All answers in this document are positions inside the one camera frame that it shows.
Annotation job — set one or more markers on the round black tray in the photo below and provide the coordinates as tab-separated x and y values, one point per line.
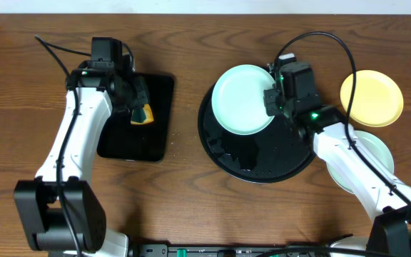
268	156

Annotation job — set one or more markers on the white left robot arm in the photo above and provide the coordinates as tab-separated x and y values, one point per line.
59	211

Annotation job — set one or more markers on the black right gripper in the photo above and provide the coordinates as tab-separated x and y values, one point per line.
272	101

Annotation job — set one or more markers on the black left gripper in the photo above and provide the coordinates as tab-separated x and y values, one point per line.
138	98

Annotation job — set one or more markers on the yellow plate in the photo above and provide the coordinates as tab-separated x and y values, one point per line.
378	100

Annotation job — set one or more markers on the light green plate with stain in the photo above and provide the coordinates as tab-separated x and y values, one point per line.
238	99

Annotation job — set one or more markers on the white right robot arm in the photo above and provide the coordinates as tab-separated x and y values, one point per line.
386	199

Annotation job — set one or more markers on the green yellow sponge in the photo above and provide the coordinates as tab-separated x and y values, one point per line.
142	115

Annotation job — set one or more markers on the black rectangular tray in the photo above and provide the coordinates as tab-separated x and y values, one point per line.
121	139

